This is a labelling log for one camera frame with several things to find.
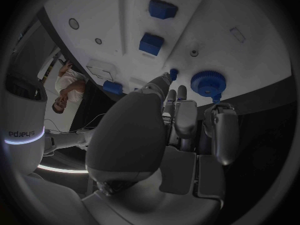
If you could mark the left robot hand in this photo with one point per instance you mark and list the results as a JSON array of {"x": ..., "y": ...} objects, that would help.
[{"x": 126, "y": 138}]

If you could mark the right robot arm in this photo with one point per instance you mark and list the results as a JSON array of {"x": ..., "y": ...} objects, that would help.
[{"x": 68, "y": 139}]

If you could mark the white task board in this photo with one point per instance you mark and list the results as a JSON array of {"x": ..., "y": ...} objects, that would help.
[{"x": 211, "y": 31}]

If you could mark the blue short cylinder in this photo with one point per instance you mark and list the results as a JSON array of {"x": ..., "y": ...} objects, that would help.
[{"x": 113, "y": 87}]

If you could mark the person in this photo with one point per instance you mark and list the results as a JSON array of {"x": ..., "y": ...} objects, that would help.
[{"x": 69, "y": 86}]

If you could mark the blue peg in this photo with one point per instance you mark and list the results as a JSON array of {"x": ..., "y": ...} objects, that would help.
[
  {"x": 174, "y": 72},
  {"x": 216, "y": 98}
]

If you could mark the blue cube block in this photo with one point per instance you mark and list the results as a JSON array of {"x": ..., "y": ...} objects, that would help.
[{"x": 150, "y": 44}]

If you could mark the blue gear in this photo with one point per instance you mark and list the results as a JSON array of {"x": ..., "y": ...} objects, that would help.
[{"x": 208, "y": 82}]

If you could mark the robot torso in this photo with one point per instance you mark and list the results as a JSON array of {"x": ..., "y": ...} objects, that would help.
[{"x": 23, "y": 120}]

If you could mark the blue hexagonal block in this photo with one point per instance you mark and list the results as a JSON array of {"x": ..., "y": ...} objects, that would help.
[{"x": 162, "y": 9}]

